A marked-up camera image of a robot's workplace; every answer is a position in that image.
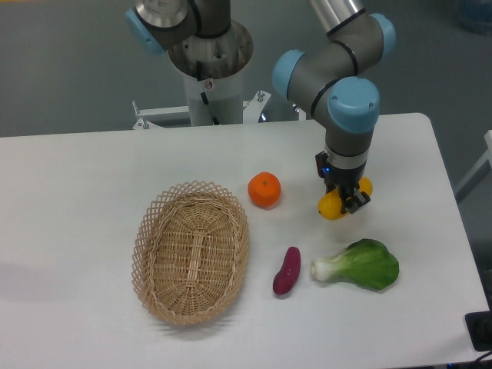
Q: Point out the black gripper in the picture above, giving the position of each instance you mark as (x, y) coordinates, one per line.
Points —
(344, 173)

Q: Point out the yellow mango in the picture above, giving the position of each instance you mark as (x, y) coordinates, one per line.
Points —
(329, 205)

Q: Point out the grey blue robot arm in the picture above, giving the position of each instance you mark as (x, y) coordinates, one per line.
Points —
(327, 85)

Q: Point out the green bok choy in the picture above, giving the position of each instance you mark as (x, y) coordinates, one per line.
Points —
(366, 263)

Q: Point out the orange tangerine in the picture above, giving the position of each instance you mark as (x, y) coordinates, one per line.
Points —
(264, 189)

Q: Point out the purple sweet potato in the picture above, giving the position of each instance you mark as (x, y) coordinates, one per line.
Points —
(288, 274)

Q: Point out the woven wicker basket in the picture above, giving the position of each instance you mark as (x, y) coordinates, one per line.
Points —
(191, 253)

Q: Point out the black device at table edge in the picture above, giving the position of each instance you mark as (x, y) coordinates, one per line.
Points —
(479, 329)

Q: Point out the blue container top right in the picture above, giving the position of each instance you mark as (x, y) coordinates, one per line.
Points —
(475, 15)

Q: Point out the white metal base frame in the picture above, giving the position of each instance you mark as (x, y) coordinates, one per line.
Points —
(230, 111)

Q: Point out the white frame at right edge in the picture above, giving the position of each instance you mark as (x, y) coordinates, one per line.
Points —
(479, 170)

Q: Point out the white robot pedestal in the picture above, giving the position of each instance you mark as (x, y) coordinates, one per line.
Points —
(213, 68)

